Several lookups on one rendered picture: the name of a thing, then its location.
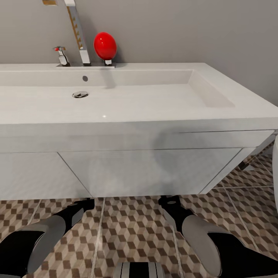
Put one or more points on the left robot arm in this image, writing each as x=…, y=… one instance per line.
x=24, y=250

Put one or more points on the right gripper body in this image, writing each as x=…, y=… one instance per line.
x=165, y=199

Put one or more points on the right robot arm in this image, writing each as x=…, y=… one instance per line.
x=222, y=254

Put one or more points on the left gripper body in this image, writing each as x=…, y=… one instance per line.
x=89, y=204

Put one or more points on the robot trunk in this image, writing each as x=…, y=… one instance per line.
x=139, y=270

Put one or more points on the bathtub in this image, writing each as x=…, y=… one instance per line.
x=272, y=140

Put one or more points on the furniture sink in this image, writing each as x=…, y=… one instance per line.
x=133, y=129

